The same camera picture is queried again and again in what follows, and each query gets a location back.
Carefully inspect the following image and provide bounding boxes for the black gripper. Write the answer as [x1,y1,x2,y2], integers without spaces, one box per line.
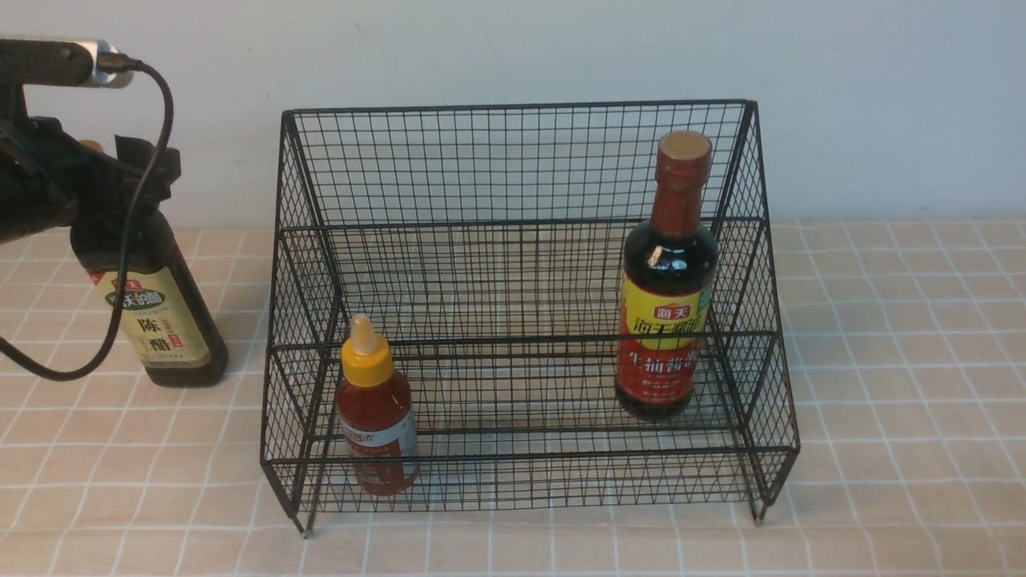
[1,85,175,244]

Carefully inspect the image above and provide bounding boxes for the dark vinegar bottle yellow label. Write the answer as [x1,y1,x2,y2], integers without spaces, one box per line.
[70,140,229,389]

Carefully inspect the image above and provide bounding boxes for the red ketchup squeeze bottle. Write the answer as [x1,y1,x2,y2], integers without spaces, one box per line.
[336,314,420,497]

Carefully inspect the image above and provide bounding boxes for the soy sauce bottle red label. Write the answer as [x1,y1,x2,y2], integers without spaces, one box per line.
[613,131,721,422]

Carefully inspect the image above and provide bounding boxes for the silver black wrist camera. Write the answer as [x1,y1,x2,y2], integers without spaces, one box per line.
[1,37,135,89]

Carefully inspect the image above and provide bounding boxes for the black camera cable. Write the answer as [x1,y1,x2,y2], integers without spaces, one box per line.
[0,53,175,381]

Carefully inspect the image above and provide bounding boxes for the black wire mesh rack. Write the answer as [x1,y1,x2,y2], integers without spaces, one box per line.
[260,99,800,532]

